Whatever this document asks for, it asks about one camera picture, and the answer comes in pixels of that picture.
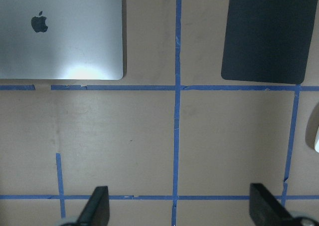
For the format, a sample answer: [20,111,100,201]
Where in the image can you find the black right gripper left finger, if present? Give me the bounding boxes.
[76,186,110,226]

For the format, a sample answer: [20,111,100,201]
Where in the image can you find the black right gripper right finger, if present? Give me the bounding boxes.
[249,183,319,226]

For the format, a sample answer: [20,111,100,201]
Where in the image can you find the black mousepad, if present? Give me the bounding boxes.
[221,0,318,84]

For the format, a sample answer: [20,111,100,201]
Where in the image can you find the silver apple laptop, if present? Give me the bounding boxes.
[0,0,124,80]

